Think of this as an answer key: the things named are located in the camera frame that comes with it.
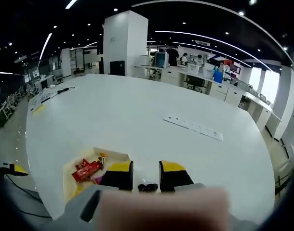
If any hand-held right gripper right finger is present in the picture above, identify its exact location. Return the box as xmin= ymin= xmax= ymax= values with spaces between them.
xmin=158 ymin=160 xmax=207 ymax=193

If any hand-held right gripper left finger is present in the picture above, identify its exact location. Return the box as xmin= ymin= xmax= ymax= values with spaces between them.
xmin=65 ymin=160 xmax=134 ymax=223

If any gold brown snack food packet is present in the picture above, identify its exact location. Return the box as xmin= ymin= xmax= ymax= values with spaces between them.
xmin=97 ymin=154 xmax=108 ymax=167

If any long dark red food packet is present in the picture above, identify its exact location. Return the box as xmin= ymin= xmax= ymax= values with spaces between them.
xmin=71 ymin=161 xmax=104 ymax=181

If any small red snack food packet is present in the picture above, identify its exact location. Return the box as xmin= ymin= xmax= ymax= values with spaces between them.
xmin=75 ymin=158 xmax=90 ymax=170

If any beige hexagonal container tray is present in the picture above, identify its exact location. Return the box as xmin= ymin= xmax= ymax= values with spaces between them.
xmin=62 ymin=146 xmax=131 ymax=204

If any white table power strip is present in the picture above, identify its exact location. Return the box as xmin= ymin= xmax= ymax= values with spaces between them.
xmin=162 ymin=115 xmax=223 ymax=141

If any yellow flat strip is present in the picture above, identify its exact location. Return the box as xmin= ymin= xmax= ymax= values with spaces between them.
xmin=32 ymin=105 xmax=46 ymax=115

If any black handheld tool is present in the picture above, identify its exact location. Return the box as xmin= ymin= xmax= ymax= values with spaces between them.
xmin=55 ymin=86 xmax=76 ymax=96

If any white office desk row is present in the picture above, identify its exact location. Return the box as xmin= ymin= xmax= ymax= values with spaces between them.
xmin=134 ymin=64 xmax=282 ymax=141

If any blue box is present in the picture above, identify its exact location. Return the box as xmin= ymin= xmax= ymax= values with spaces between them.
xmin=214 ymin=69 xmax=224 ymax=84

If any white-framed computer monitor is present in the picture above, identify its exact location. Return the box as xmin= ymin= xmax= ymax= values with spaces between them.
xmin=153 ymin=51 xmax=170 ymax=70

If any black cable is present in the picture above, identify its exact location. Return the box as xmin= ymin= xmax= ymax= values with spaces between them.
xmin=4 ymin=172 xmax=53 ymax=218

